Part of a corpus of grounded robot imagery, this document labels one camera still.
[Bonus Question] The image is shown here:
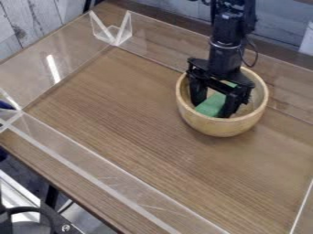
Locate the blue object at left edge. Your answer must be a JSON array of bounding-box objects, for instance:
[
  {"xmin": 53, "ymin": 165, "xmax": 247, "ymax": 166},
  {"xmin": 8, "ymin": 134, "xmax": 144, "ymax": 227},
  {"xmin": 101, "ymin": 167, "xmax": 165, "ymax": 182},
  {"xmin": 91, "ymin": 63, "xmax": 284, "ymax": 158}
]
[{"xmin": 0, "ymin": 100, "xmax": 17, "ymax": 110}]

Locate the black metal bracket with screw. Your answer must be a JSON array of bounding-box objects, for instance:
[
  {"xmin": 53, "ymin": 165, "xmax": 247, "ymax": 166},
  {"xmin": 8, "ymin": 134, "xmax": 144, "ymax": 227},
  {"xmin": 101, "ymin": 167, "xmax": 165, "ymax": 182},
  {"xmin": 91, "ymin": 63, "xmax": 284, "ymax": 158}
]
[{"xmin": 39, "ymin": 204, "xmax": 85, "ymax": 234}]

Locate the black cable loop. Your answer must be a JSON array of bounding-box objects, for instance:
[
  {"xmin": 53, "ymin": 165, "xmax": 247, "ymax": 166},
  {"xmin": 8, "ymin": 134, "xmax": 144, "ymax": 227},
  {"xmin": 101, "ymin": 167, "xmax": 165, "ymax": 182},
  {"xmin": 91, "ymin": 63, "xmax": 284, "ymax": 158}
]
[{"xmin": 0, "ymin": 206, "xmax": 57, "ymax": 234}]

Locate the black table leg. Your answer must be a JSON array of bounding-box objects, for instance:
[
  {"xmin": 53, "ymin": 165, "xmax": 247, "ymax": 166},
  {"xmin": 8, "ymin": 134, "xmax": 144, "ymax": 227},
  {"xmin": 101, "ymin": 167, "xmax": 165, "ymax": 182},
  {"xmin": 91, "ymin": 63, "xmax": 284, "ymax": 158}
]
[{"xmin": 46, "ymin": 186, "xmax": 61, "ymax": 209}]

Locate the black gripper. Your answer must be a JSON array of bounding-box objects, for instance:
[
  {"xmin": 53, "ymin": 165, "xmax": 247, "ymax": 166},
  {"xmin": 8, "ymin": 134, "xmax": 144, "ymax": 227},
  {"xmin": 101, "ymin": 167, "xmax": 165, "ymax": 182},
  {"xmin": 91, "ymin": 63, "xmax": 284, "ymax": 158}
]
[{"xmin": 188, "ymin": 39, "xmax": 256, "ymax": 118}]

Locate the green rectangular block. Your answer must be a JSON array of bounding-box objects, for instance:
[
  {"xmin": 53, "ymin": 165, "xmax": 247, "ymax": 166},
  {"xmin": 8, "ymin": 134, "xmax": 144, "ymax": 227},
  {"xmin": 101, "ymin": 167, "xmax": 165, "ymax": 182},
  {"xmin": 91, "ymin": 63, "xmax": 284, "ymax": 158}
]
[{"xmin": 193, "ymin": 82, "xmax": 237, "ymax": 118}]

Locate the clear acrylic barrier wall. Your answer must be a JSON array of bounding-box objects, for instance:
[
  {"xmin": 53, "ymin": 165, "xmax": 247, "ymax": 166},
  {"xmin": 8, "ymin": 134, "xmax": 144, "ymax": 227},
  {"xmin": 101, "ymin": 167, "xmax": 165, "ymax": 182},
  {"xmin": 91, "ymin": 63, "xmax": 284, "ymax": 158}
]
[{"xmin": 0, "ymin": 11, "xmax": 313, "ymax": 234}]

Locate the clear acrylic corner bracket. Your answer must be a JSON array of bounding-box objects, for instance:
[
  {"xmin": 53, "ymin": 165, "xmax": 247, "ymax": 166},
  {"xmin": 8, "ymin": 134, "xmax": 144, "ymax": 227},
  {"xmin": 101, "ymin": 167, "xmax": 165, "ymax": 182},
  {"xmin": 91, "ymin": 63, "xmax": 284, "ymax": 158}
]
[{"xmin": 89, "ymin": 11, "xmax": 133, "ymax": 47}]

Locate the light wooden bowl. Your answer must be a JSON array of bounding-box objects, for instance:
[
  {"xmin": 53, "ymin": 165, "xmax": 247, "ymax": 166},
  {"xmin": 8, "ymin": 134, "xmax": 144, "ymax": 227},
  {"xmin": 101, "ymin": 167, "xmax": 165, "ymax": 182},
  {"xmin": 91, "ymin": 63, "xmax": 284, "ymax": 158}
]
[{"xmin": 176, "ymin": 67, "xmax": 269, "ymax": 137}]

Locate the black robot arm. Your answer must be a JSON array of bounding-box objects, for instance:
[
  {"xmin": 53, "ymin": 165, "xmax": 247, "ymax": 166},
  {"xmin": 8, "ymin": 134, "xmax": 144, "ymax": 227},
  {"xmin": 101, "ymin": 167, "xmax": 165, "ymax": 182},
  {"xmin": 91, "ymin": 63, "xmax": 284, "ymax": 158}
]
[{"xmin": 186, "ymin": 0, "xmax": 259, "ymax": 118}]

